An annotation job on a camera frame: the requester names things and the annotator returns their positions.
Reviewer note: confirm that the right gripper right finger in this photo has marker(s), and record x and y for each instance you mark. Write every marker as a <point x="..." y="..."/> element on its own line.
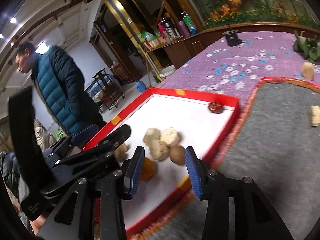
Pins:
<point x="198" y="175"/>

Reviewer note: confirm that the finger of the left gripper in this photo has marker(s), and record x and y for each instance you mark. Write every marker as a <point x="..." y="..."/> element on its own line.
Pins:
<point x="116" y="138"/>
<point x="82" y="138"/>

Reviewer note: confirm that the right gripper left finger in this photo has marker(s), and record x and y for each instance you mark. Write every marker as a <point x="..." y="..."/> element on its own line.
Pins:
<point x="133" y="168"/>

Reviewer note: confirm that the sugarcane chunk with bark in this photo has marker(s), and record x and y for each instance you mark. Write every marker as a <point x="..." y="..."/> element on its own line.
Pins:
<point x="121" y="153"/>

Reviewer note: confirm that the large orange mandarin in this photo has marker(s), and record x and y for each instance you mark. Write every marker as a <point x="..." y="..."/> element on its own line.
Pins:
<point x="149" y="169"/>

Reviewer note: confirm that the brown longan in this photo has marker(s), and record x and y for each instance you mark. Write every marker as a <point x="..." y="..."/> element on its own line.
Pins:
<point x="176" y="154"/>

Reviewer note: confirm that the pinkish hexagonal cane chunk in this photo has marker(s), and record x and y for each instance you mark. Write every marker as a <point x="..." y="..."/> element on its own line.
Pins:
<point x="158" y="150"/>

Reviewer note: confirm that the red date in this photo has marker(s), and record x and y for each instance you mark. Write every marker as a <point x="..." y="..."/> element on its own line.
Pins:
<point x="215" y="107"/>

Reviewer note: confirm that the large white cane cylinder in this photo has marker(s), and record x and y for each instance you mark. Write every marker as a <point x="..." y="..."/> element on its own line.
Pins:
<point x="315" y="116"/>

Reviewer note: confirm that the small white cane chunk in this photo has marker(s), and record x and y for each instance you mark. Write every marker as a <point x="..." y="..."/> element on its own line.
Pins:
<point x="152" y="134"/>

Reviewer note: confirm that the white octagonal cane chunk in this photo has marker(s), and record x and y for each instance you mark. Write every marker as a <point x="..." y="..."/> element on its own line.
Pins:
<point x="170" y="137"/>

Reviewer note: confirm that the person's left hand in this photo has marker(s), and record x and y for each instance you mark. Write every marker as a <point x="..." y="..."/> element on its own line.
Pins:
<point x="38" y="223"/>

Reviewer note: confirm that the seated person beige jacket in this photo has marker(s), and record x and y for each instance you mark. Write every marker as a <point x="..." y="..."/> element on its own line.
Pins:
<point x="44" y="138"/>

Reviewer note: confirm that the dark wooden chair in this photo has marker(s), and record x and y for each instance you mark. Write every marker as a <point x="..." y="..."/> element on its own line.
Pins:
<point x="109" y="92"/>

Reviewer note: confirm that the red white tray box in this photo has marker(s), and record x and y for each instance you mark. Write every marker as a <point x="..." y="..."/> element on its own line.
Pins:
<point x="164" y="122"/>

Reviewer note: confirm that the blue water jug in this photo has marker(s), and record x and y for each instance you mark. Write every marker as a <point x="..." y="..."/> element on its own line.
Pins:
<point x="140" y="86"/>

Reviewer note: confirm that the man in teal jacket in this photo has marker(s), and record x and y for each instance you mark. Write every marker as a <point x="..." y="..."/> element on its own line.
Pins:
<point x="60" y="85"/>

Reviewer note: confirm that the grey felt mat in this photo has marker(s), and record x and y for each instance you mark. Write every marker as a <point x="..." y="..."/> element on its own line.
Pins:
<point x="267" y="174"/>

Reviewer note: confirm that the white plastic bucket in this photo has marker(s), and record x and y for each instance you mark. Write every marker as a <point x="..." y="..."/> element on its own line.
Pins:
<point x="167" y="71"/>

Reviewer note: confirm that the purple floral tablecloth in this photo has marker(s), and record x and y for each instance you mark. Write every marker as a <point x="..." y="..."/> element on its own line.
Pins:
<point x="235" y="71"/>

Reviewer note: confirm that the steel thermos flask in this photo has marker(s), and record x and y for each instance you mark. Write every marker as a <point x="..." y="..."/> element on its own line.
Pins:
<point x="170" y="28"/>

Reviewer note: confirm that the pink thermos bottle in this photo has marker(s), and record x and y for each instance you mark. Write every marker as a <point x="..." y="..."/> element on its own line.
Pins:
<point x="184" y="29"/>

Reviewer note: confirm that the green plastic bottle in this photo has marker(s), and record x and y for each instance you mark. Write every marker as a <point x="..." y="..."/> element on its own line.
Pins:
<point x="189" y="23"/>

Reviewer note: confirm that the cane chunk on purple cloth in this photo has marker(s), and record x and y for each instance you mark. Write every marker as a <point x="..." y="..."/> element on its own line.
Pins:
<point x="308" y="71"/>

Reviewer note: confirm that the green leafy vegetable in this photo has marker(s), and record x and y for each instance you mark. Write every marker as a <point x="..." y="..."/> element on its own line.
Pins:
<point x="307" y="47"/>

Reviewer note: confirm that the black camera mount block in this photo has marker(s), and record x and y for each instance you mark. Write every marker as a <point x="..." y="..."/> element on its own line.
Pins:
<point x="232" y="38"/>

